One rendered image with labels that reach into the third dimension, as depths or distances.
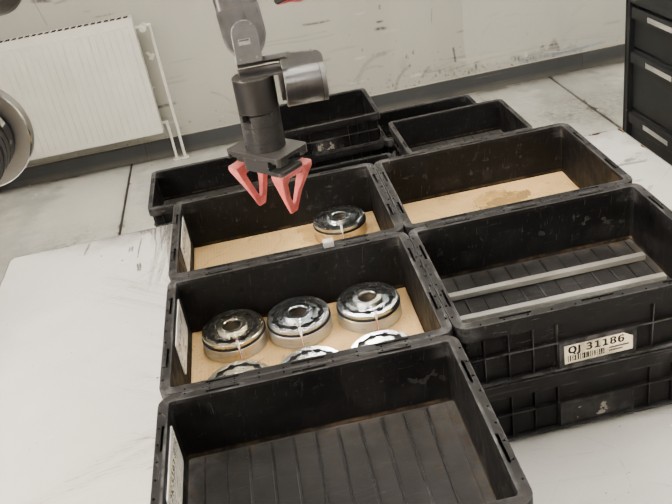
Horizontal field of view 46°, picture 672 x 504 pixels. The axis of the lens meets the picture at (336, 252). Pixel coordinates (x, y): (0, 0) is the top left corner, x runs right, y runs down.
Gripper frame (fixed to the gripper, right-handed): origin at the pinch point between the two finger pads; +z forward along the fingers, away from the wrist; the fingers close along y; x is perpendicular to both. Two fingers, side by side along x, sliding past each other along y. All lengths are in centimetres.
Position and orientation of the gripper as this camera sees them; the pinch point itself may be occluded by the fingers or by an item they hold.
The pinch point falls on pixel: (277, 202)
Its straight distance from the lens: 116.7
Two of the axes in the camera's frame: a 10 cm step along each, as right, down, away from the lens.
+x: -6.1, 4.7, -6.4
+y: -7.8, -2.2, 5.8
